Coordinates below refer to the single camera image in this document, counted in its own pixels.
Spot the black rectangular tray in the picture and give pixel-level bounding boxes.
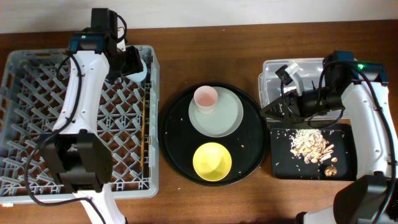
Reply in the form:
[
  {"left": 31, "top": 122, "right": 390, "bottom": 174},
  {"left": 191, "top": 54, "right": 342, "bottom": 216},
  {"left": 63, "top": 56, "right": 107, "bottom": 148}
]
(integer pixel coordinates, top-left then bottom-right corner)
[{"left": 270, "top": 122, "right": 357, "bottom": 181}]

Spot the round black serving tray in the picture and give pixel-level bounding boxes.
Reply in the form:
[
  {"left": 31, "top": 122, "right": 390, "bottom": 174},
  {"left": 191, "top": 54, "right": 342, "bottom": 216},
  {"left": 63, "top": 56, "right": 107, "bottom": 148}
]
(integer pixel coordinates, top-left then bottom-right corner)
[{"left": 158, "top": 82, "right": 269, "bottom": 187}]

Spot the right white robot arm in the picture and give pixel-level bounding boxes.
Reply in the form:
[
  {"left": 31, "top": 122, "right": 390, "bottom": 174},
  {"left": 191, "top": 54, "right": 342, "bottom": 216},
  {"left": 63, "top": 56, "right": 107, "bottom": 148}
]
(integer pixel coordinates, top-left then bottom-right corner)
[{"left": 259, "top": 51, "right": 397, "bottom": 223}]

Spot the walnut-like food piece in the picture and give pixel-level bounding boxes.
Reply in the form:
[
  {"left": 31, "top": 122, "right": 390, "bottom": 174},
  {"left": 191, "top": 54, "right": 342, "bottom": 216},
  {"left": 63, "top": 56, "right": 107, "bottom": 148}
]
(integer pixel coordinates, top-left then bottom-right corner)
[{"left": 324, "top": 166, "right": 338, "bottom": 177}]

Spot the blue plastic cup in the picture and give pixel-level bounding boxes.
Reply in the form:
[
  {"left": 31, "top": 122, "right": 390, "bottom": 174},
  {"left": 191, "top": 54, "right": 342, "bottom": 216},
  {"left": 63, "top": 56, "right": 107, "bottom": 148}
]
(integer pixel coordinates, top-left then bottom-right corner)
[{"left": 126, "top": 59, "right": 147, "bottom": 83}]

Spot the food scraps pile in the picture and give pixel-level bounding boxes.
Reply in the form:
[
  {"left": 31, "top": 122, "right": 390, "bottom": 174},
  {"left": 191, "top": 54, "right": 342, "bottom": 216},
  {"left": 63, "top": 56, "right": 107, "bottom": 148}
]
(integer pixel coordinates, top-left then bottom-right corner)
[{"left": 290, "top": 129, "right": 338, "bottom": 164}]

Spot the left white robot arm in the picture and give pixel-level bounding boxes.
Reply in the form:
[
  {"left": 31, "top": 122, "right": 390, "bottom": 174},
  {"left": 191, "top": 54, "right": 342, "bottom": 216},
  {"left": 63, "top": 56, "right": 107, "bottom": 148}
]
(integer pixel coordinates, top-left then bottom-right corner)
[{"left": 37, "top": 8, "right": 147, "bottom": 223}]

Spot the yellow bowl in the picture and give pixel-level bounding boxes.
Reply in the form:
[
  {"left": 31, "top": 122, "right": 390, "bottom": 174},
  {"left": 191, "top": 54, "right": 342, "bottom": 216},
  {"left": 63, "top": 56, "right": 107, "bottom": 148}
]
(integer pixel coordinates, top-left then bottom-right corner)
[{"left": 192, "top": 142, "right": 232, "bottom": 182}]

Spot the wooden chopstick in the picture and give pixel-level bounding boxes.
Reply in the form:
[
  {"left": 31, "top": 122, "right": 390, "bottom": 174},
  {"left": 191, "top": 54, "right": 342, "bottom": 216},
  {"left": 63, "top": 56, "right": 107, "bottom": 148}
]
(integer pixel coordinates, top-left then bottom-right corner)
[{"left": 140, "top": 95, "right": 146, "bottom": 170}]

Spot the pink plastic cup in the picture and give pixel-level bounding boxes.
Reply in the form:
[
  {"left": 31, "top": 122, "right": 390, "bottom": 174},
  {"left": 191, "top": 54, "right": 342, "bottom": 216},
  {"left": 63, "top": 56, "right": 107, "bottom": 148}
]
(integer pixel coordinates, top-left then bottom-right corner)
[{"left": 193, "top": 85, "right": 218, "bottom": 114}]

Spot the grey plastic dishwasher rack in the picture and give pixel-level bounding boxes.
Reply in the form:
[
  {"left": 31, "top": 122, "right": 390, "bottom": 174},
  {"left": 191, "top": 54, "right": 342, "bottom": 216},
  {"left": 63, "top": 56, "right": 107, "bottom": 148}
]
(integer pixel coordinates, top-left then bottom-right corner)
[{"left": 1, "top": 45, "right": 160, "bottom": 205}]

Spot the clear plastic storage bin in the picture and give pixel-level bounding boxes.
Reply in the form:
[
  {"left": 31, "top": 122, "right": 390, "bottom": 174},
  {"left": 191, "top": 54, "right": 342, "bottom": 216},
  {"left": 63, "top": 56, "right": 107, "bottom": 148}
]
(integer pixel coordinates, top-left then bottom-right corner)
[{"left": 258, "top": 58, "right": 358, "bottom": 123}]

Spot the light grey round plate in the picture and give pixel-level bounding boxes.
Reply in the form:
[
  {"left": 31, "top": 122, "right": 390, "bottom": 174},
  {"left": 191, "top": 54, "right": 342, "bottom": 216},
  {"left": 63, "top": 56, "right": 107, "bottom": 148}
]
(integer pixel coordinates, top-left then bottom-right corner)
[{"left": 188, "top": 86, "right": 244, "bottom": 138}]

